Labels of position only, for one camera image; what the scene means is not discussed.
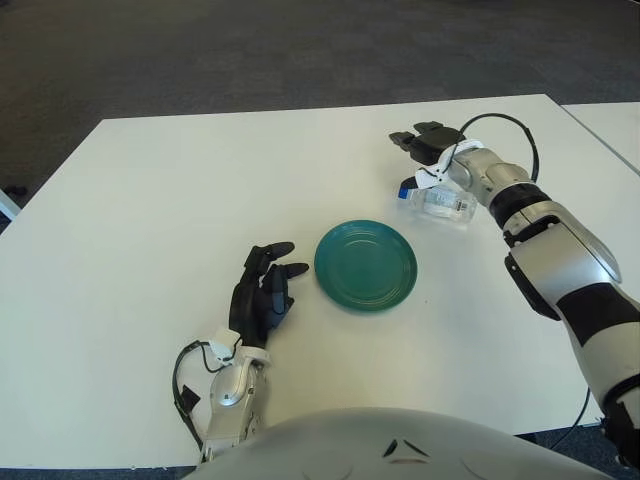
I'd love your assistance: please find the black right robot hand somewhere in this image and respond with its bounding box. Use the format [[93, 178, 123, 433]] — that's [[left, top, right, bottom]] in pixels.
[[388, 120, 464, 166]]

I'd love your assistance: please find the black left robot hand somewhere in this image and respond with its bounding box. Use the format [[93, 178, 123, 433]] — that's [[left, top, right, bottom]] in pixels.
[[228, 241, 310, 349]]

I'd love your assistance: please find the clear bottle with blue cap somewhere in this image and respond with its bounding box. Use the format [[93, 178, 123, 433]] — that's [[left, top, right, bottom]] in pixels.
[[397, 180, 477, 229]]

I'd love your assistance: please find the green round plate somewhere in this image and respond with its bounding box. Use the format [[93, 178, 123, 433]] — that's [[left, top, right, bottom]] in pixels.
[[313, 218, 419, 316]]

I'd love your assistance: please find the grey robot torso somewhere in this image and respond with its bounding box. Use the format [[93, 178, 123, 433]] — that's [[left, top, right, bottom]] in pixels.
[[182, 407, 624, 480]]

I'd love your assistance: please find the white furniture corner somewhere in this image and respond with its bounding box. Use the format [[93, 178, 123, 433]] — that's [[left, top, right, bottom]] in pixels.
[[0, 188, 21, 221]]

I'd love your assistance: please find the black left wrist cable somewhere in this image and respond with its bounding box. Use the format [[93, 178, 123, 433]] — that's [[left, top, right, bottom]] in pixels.
[[171, 339, 211, 451]]

